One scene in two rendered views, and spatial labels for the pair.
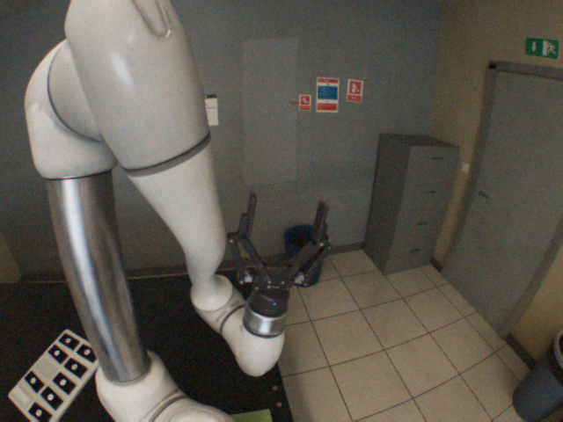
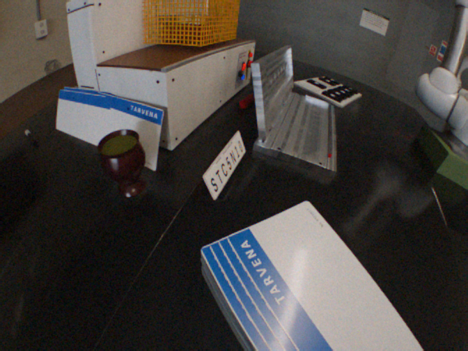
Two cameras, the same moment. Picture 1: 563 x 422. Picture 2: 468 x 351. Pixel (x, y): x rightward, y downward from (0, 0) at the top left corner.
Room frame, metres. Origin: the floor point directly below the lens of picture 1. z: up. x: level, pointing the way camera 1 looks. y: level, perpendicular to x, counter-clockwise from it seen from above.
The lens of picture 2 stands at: (-0.88, 0.75, 1.20)
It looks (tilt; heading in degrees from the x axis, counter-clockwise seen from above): 44 degrees down; 27
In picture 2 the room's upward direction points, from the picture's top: 8 degrees clockwise
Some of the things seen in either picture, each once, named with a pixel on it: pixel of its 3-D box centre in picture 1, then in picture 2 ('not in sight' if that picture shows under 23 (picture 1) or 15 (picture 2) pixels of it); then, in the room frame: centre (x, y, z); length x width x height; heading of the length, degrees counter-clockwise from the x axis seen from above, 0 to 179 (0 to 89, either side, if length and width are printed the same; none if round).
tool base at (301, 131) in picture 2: not in sight; (305, 119); (-0.26, 0.84, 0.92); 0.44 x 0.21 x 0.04; 10
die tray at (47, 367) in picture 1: (55, 376); (331, 89); (0.28, 0.83, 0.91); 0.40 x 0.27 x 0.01; 167
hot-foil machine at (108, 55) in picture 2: not in sight; (187, 40); (-0.30, 1.30, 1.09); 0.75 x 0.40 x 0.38; 10
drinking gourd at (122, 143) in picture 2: not in sight; (125, 166); (-0.75, 1.03, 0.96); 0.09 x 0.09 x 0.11
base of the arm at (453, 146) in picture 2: not in sight; (456, 141); (0.13, 0.14, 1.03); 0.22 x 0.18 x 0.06; 13
